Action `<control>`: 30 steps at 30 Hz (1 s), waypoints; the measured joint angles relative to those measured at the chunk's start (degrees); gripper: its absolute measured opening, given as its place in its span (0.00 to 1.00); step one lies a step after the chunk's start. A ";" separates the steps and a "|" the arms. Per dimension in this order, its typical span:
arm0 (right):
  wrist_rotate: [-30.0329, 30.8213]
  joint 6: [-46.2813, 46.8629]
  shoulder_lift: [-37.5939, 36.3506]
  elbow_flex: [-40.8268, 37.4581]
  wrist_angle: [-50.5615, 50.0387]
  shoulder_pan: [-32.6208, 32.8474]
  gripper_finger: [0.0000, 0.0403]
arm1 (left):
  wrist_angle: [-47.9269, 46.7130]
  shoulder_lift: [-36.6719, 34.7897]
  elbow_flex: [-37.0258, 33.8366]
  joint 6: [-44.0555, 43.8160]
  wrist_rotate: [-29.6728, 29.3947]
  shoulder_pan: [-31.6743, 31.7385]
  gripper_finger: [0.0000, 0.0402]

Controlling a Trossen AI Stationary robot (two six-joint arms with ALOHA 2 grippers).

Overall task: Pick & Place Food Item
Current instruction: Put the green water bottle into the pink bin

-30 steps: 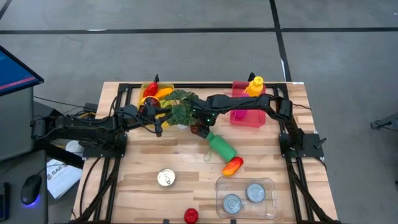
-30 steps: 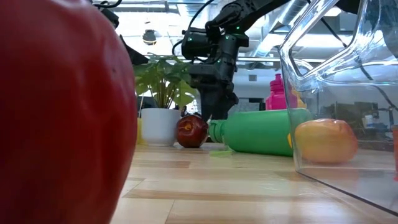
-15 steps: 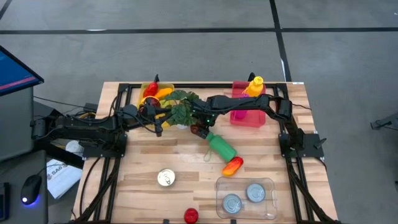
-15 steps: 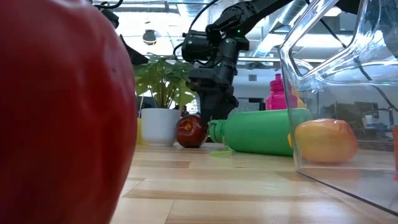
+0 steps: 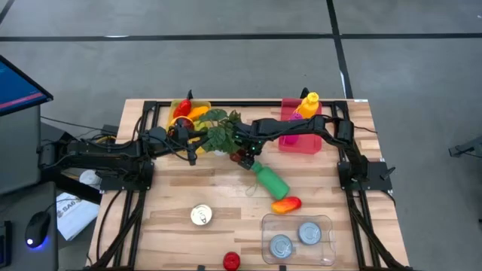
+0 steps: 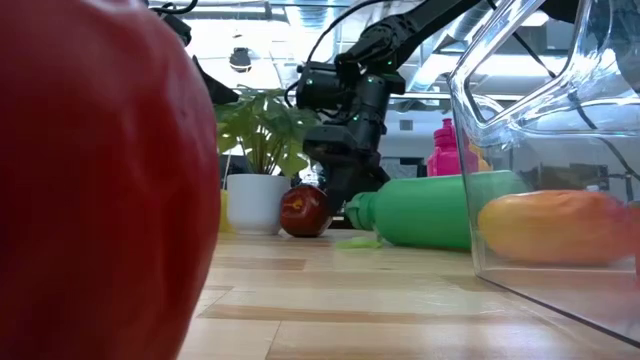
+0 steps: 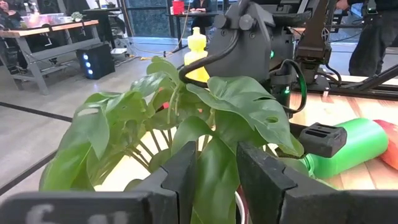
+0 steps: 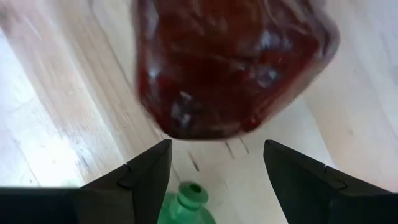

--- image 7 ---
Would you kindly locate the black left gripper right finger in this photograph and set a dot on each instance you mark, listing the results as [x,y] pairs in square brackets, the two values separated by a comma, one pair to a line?
[280,205]

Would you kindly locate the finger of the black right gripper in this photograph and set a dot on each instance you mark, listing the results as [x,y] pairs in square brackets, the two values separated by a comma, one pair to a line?
[323,140]

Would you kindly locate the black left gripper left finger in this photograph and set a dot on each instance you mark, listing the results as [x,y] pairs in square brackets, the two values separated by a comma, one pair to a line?
[140,205]

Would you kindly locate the green plastic bottle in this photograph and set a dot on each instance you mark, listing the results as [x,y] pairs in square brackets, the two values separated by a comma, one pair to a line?
[357,146]

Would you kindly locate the yellow plastic squeeze bottle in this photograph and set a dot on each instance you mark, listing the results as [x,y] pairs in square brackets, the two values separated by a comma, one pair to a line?
[196,46]

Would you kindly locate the artificial green monstera plant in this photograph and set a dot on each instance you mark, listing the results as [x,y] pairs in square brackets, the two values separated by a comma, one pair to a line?
[242,102]

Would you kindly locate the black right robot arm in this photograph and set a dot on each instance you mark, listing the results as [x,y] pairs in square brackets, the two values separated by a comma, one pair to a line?
[314,37]

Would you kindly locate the person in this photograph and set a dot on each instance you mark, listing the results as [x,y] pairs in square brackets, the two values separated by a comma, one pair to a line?
[373,34]
[9,15]
[202,15]

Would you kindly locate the red container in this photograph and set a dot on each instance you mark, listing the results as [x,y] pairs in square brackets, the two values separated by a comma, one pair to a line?
[178,7]

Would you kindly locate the black computer tower with lights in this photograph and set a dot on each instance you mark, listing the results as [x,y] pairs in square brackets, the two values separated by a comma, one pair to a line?
[96,60]

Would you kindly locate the wooden top workbench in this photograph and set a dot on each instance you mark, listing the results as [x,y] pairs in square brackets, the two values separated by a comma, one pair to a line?
[40,53]

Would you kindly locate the black aluminium table frame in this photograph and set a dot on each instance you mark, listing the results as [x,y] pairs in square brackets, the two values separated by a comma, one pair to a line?
[373,82]

